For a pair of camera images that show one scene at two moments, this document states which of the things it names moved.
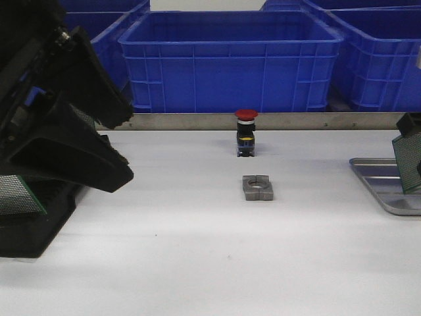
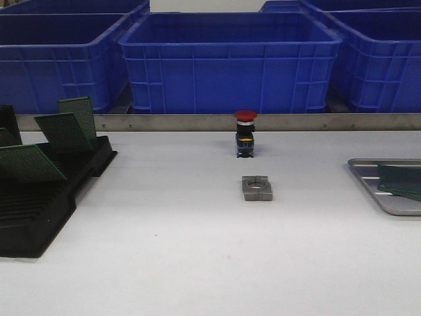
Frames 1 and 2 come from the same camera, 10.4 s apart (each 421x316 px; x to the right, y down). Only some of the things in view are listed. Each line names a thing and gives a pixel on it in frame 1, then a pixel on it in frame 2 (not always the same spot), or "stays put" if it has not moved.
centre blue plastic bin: (231, 61) stays put
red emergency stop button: (246, 126) stays put
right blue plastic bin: (376, 68) stays put
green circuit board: (16, 199) -> (404, 182)
